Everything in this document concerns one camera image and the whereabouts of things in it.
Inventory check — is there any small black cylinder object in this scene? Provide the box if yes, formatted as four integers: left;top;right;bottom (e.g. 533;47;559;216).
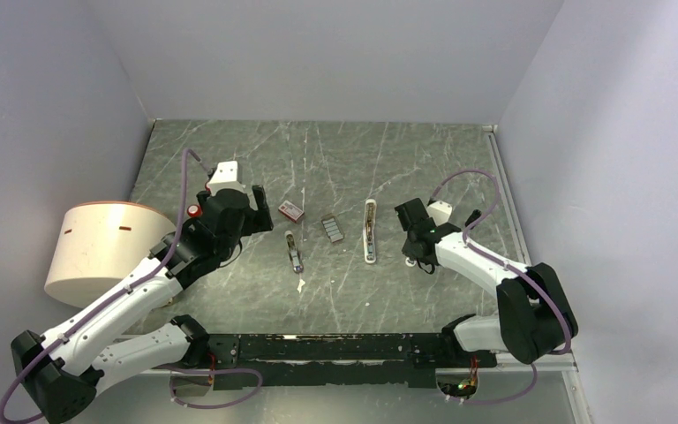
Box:
464;209;482;227

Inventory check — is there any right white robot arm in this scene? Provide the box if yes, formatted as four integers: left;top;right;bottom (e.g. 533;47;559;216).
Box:
395;198;578;366

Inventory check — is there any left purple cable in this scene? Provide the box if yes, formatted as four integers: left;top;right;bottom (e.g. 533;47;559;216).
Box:
0;148;264;424

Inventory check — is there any aluminium frame rail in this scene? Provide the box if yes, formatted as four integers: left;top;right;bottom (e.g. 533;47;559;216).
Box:
61;332;577;375

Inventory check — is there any staple tray with staples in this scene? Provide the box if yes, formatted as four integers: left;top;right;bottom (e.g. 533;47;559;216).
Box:
320;214;344;243

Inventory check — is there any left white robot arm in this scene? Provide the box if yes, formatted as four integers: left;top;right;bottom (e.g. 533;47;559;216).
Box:
7;185;274;423

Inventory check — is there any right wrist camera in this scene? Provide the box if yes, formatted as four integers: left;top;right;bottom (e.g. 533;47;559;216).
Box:
426;201;453;226

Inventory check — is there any red staple box sleeve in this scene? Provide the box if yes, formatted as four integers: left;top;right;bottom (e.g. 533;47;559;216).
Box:
278;201;305;223

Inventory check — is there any long white stapler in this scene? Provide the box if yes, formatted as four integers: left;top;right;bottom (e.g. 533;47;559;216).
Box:
363;199;377;264

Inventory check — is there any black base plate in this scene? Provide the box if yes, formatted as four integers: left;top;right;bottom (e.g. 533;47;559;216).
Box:
175;333;497;390

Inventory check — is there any white cylindrical container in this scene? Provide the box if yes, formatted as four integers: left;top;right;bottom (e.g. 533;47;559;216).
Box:
44;201;175;308

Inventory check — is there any small beige stapler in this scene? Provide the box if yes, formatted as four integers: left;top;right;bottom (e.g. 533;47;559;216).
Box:
284;231;304;274

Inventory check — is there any red stamp near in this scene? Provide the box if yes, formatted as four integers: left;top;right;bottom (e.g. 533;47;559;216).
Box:
186;204;203;218

